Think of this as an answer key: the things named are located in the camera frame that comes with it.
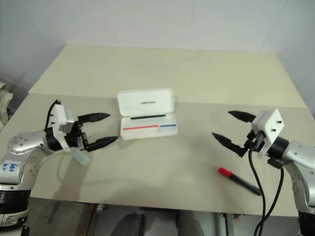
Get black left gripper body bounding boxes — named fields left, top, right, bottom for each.
left=64, top=115, right=91, bottom=150

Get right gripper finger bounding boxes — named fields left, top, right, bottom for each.
left=212, top=132, right=246, bottom=157
left=228, top=110, right=256, bottom=124

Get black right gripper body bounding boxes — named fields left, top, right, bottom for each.
left=244, top=129, right=269, bottom=158

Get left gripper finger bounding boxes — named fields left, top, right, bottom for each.
left=78, top=112, right=111, bottom=124
left=85, top=136, right=120, bottom=151

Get green highlighter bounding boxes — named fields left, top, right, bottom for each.
left=71, top=147, right=90, bottom=166

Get black marker with red cap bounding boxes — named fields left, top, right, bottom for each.
left=218, top=167, right=262, bottom=196

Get white plastic pencil case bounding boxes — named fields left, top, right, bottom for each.
left=117, top=87, right=179, bottom=141

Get beige crumpled cloth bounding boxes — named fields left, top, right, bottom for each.
left=0, top=82, right=14, bottom=116

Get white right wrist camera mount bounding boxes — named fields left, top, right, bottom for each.
left=251, top=109, right=285, bottom=158

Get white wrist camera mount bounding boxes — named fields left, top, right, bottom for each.
left=251, top=109, right=285, bottom=158
left=50, top=104, right=76, bottom=151

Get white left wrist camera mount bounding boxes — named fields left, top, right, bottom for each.
left=50, top=104, right=76, bottom=151

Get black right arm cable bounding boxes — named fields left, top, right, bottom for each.
left=248, top=145, right=285, bottom=236

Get white left arm cable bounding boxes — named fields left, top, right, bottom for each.
left=41, top=149, right=74, bottom=183

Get metal table frame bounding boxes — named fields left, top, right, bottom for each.
left=85, top=203, right=107, bottom=236

